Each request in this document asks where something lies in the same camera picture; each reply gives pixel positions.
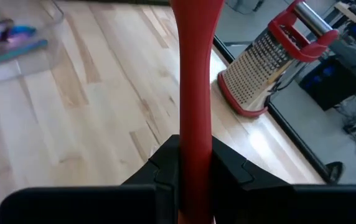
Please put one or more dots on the red silicone slotted spoon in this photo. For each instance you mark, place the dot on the red silicone slotted spoon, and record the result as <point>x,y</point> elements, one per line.
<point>196,93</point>

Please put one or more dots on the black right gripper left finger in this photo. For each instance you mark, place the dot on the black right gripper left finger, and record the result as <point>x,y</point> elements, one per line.
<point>103,205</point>

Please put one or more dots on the colourful utensils bundle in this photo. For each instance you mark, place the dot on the colourful utensils bundle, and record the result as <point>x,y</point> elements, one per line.
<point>19,51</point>

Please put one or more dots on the red and steel box grater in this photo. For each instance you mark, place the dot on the red and steel box grater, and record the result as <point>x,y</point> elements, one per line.
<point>255,71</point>

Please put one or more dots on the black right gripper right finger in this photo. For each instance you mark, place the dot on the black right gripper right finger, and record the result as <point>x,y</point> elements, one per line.
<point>290,205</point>

